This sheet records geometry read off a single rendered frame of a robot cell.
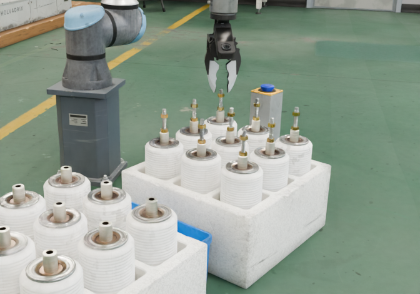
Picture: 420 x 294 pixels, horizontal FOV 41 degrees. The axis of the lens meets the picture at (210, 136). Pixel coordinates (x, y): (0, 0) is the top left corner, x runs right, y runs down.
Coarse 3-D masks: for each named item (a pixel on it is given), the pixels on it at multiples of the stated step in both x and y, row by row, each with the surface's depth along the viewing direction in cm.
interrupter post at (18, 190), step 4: (20, 184) 110; (12, 188) 108; (16, 188) 108; (20, 188) 108; (12, 192) 109; (16, 192) 108; (20, 192) 108; (24, 192) 110; (16, 196) 108; (20, 196) 109; (24, 196) 110; (16, 200) 109; (20, 200) 109; (24, 200) 110
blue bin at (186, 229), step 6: (132, 204) 139; (138, 204) 139; (180, 222) 131; (180, 228) 131; (186, 228) 130; (192, 228) 128; (198, 228) 128; (186, 234) 130; (192, 234) 129; (198, 234) 128; (204, 234) 127; (210, 234) 126; (198, 240) 128; (204, 240) 123; (210, 240) 124
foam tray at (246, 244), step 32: (128, 192) 143; (160, 192) 136; (192, 192) 132; (288, 192) 134; (320, 192) 148; (192, 224) 132; (224, 224) 126; (256, 224) 123; (288, 224) 137; (320, 224) 153; (224, 256) 128; (256, 256) 127
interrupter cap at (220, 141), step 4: (220, 136) 146; (224, 136) 147; (236, 136) 147; (216, 140) 143; (220, 140) 144; (224, 140) 145; (236, 140) 145; (240, 140) 144; (220, 144) 141; (224, 144) 141; (228, 144) 141; (232, 144) 141; (236, 144) 141; (240, 144) 141
